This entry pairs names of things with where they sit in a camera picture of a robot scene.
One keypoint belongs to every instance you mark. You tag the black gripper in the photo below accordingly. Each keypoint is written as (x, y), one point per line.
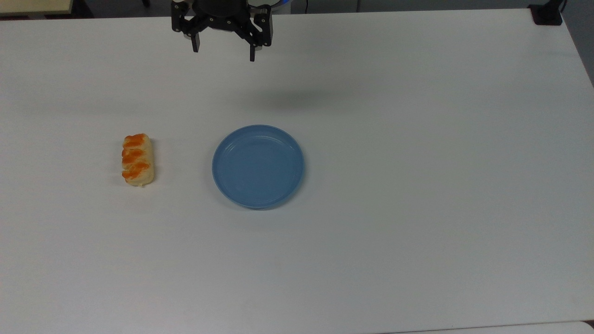
(218, 14)

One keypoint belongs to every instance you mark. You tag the orange glazed bread roll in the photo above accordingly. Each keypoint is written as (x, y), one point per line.
(137, 160)

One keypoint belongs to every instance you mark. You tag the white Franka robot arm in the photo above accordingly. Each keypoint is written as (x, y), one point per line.
(280, 3)

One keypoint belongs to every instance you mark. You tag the blue round plate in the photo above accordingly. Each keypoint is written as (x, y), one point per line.
(258, 167)

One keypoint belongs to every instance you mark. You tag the beige wooden desk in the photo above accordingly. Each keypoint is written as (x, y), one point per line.
(32, 5)

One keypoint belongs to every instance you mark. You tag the black clamp-mounted stand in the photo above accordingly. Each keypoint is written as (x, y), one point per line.
(546, 15)

